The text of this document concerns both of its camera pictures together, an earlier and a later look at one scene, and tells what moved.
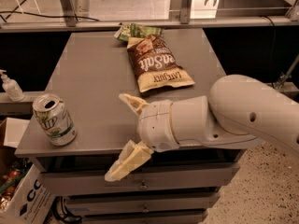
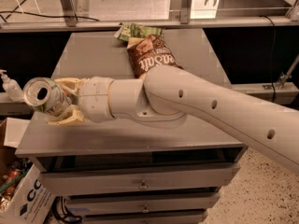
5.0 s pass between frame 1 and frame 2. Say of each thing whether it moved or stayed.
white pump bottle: stayed
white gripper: moved
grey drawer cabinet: stayed
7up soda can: moved
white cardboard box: stayed
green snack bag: stayed
